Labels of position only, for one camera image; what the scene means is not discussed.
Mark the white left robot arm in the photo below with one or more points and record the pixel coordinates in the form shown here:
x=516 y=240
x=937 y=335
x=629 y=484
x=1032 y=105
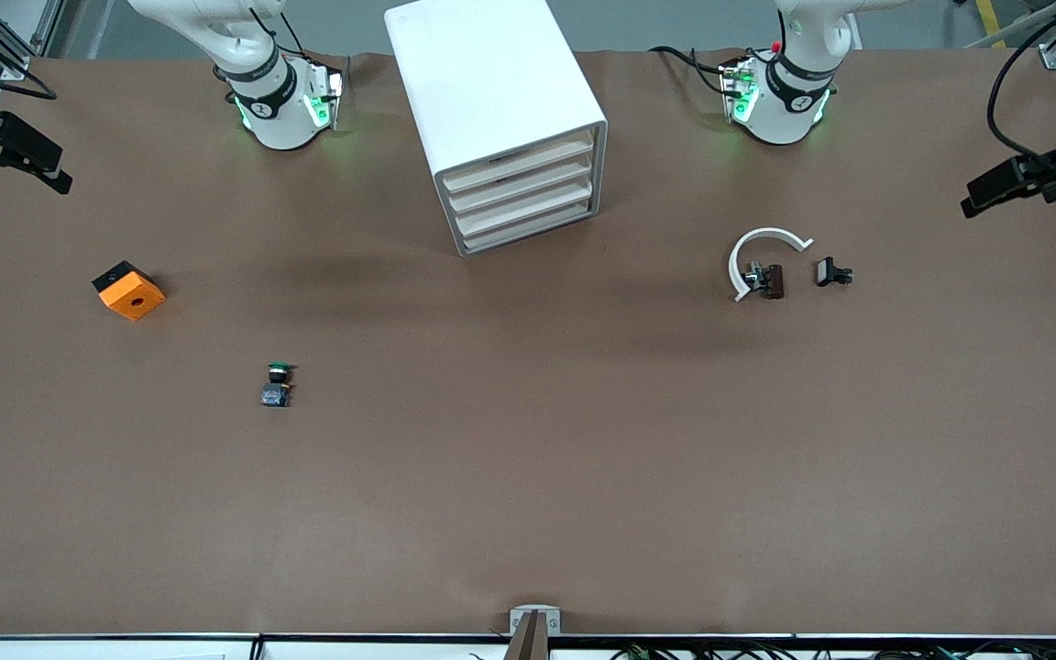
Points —
x=780 y=115

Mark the metal mount bracket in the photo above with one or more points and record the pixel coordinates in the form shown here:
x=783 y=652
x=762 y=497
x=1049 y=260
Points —
x=519 y=619

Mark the orange and black box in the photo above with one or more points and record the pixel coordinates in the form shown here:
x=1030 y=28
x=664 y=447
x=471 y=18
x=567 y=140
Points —
x=134 y=298

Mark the white table edge rail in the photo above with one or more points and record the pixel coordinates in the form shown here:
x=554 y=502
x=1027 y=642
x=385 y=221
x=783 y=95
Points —
x=79 y=649

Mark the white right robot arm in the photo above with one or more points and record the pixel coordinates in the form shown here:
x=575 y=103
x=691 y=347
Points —
x=276 y=119

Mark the white curved plastic piece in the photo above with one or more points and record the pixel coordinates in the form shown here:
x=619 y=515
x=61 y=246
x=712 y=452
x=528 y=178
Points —
x=735 y=264

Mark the brown and black clip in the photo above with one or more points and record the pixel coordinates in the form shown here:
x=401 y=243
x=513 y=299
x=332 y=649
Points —
x=771 y=282

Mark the small black plastic part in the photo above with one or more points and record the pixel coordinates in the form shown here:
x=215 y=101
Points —
x=827 y=271

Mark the green push button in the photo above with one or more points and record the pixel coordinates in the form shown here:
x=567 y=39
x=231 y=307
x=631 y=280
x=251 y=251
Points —
x=276 y=394

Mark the brown table cover mat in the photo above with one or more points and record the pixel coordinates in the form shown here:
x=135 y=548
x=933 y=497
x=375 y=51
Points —
x=528 y=458

